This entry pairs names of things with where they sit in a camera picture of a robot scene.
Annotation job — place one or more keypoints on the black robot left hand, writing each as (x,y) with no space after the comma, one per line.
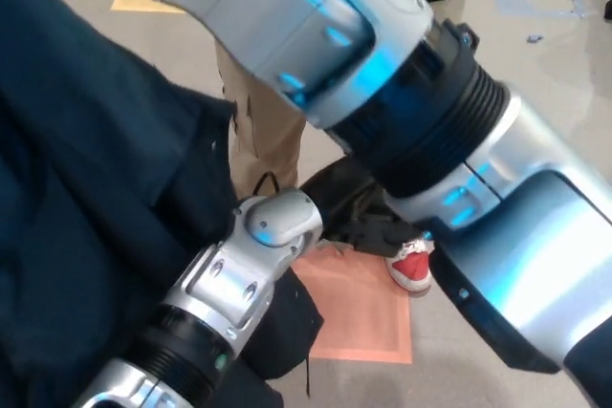
(354,217)

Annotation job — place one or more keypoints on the orange square floor marking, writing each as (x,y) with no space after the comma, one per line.
(363,317)

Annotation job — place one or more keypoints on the dark teal coat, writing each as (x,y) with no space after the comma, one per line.
(72,140)

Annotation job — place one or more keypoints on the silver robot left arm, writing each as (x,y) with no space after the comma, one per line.
(225,279)

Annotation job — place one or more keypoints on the red white sneaker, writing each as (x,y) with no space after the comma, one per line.
(411,269)

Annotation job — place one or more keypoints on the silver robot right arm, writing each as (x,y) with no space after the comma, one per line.
(526,236)

